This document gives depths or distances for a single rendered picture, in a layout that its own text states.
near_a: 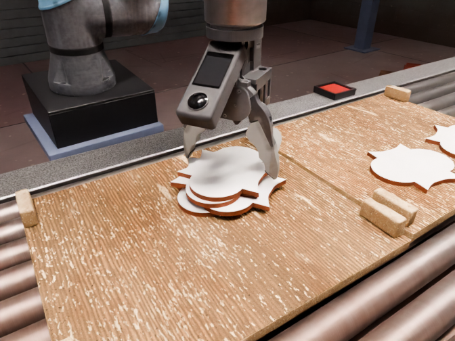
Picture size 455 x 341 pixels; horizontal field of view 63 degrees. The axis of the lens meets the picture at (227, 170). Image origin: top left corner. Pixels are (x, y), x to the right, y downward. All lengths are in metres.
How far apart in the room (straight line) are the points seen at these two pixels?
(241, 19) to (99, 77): 0.52
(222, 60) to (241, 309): 0.28
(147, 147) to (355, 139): 0.40
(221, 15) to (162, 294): 0.31
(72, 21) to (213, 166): 0.47
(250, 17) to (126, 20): 0.48
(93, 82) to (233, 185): 0.49
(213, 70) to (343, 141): 0.35
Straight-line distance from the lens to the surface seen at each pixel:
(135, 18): 0.90
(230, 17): 0.45
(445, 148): 0.76
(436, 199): 0.61
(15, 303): 0.48
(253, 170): 0.54
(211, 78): 0.44
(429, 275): 0.53
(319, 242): 0.48
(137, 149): 0.73
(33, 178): 0.70
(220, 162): 0.56
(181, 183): 0.53
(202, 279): 0.43
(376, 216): 0.52
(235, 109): 0.48
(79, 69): 0.89
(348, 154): 0.68
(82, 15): 0.87
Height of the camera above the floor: 1.25
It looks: 32 degrees down
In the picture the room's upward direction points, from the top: straight up
